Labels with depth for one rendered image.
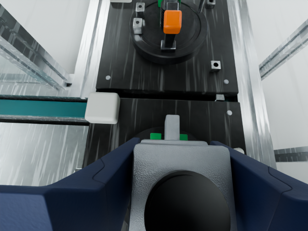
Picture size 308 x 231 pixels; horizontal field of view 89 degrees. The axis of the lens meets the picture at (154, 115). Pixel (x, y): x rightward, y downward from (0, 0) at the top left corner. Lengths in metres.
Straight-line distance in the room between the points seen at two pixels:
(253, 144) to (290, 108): 0.21
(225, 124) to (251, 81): 0.10
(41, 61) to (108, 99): 0.10
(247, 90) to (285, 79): 0.20
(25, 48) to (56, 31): 0.31
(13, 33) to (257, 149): 0.36
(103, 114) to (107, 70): 0.09
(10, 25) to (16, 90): 0.15
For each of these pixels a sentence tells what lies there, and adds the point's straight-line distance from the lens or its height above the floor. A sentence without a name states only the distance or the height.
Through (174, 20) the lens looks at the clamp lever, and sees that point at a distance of 0.21.
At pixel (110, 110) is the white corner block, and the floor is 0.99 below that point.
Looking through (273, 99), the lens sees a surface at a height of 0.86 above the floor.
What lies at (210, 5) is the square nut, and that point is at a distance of 0.39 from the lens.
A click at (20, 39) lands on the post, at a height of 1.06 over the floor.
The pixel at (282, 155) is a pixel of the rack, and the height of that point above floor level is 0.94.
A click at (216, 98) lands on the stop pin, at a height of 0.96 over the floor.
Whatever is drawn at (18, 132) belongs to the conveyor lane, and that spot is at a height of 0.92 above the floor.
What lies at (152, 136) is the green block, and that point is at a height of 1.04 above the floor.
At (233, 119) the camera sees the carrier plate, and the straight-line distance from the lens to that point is 0.27.
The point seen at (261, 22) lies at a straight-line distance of 0.59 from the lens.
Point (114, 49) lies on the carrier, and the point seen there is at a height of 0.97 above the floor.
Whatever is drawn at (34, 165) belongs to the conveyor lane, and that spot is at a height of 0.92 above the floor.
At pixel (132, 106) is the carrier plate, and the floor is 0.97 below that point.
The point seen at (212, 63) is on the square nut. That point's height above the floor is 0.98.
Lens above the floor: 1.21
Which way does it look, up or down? 73 degrees down
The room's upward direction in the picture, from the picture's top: 2 degrees counter-clockwise
